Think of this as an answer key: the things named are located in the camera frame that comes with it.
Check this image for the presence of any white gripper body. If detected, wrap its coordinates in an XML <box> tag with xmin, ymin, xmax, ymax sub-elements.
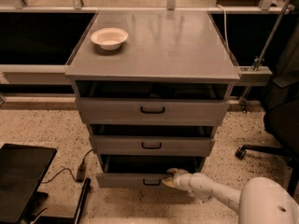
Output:
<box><xmin>172</xmin><ymin>171</ymin><xmax>191</xmax><ymax>190</ymax></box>

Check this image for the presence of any grey bottom drawer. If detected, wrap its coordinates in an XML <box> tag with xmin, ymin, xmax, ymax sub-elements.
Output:
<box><xmin>96</xmin><ymin>155</ymin><xmax>206</xmax><ymax>188</ymax></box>

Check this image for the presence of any grey drawer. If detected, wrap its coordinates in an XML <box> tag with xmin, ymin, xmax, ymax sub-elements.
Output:
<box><xmin>90</xmin><ymin>135</ymin><xmax>215</xmax><ymax>157</ymax></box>
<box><xmin>96</xmin><ymin>155</ymin><xmax>206</xmax><ymax>188</ymax></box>
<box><xmin>76</xmin><ymin>98</ymin><xmax>228</xmax><ymax>126</ymax></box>

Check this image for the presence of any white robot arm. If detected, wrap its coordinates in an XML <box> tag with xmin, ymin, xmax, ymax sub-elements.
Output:
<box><xmin>163</xmin><ymin>168</ymin><xmax>299</xmax><ymax>224</ymax></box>

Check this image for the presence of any grey middle drawer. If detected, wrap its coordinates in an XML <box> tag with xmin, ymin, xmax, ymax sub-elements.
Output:
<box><xmin>90</xmin><ymin>135</ymin><xmax>215</xmax><ymax>157</ymax></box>

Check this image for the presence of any grey drawer cabinet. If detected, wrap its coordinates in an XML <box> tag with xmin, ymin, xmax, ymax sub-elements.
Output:
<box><xmin>64</xmin><ymin>8</ymin><xmax>242</xmax><ymax>181</ymax></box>

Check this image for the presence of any grey top drawer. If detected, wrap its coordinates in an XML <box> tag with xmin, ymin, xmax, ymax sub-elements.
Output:
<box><xmin>76</xmin><ymin>98</ymin><xmax>228</xmax><ymax>126</ymax></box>

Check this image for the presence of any black office chair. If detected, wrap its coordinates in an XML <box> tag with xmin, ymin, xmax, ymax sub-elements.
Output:
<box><xmin>235</xmin><ymin>26</ymin><xmax>299</xmax><ymax>196</ymax></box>

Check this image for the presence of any black tube stand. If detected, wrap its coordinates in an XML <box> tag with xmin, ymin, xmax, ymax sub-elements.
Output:
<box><xmin>30</xmin><ymin>178</ymin><xmax>91</xmax><ymax>224</ymax></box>

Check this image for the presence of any metal pole with clamp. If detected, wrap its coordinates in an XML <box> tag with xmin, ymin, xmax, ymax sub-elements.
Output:
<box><xmin>238</xmin><ymin>0</ymin><xmax>292</xmax><ymax>112</ymax></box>

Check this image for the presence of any white bowl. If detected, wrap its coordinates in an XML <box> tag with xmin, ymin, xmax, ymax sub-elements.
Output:
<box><xmin>91</xmin><ymin>28</ymin><xmax>128</xmax><ymax>50</ymax></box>

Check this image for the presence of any black monitor screen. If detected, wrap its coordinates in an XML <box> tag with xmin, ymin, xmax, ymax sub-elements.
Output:
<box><xmin>0</xmin><ymin>144</ymin><xmax>57</xmax><ymax>224</ymax></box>

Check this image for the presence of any black power adapter with cable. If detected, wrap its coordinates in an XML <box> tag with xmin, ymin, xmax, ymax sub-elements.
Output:
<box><xmin>42</xmin><ymin>149</ymin><xmax>92</xmax><ymax>184</ymax></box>

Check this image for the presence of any white cable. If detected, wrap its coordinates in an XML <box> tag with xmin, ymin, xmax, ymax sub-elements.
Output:
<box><xmin>216</xmin><ymin>4</ymin><xmax>232</xmax><ymax>55</ymax></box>

